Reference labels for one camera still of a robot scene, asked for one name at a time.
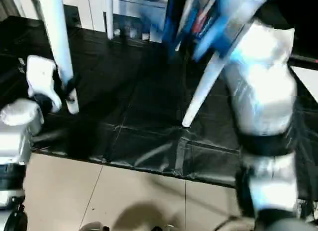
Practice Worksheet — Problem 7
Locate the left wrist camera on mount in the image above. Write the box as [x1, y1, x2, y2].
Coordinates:
[26, 54, 63, 114]

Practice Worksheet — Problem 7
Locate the grey curtain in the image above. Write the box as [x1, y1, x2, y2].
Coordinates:
[0, 0, 23, 18]

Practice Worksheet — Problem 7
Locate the white flat board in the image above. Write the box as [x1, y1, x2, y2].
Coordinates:
[292, 66, 318, 102]

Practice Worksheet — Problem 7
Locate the dark brown rounded object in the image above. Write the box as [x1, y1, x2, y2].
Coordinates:
[80, 222, 110, 231]
[151, 225, 177, 231]

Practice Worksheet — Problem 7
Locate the black work mat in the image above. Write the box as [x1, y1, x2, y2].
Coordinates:
[0, 16, 318, 207]

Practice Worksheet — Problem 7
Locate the black horizontal bar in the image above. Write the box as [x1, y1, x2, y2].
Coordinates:
[290, 56, 318, 64]

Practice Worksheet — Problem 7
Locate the white cabinet with glass doors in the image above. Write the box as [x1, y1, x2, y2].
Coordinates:
[19, 0, 167, 43]

